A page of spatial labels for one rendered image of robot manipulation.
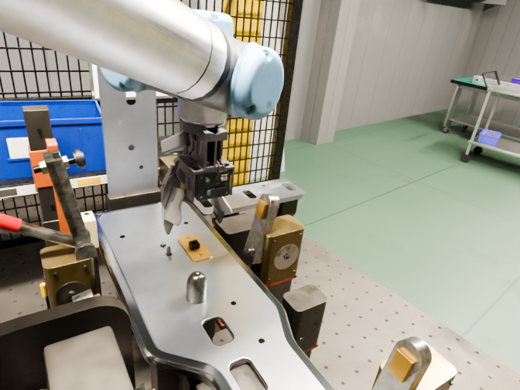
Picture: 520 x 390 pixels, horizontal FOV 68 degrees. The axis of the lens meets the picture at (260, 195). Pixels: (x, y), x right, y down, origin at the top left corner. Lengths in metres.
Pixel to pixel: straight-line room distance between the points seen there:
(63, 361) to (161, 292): 0.34
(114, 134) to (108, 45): 0.60
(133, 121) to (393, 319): 0.83
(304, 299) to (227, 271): 0.14
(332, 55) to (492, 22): 4.01
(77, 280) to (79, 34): 0.46
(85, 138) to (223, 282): 0.49
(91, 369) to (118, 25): 0.24
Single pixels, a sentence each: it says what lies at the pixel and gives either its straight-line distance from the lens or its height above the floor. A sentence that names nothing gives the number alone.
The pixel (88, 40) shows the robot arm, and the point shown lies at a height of 1.40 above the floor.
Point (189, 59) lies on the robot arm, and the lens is 0.34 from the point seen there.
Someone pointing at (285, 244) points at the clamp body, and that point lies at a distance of 0.74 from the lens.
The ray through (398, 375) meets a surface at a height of 1.07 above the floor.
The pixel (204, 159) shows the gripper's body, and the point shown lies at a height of 1.21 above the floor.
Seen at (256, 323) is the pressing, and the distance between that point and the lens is 0.61.
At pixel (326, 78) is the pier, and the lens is 4.35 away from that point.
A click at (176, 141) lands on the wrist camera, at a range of 0.66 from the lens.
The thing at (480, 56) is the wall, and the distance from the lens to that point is 7.84.
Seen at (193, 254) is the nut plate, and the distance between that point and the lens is 0.73.
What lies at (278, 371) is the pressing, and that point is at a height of 1.00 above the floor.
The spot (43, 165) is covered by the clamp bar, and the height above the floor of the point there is 1.20.
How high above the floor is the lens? 1.43
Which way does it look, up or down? 27 degrees down
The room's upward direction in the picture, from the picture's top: 6 degrees clockwise
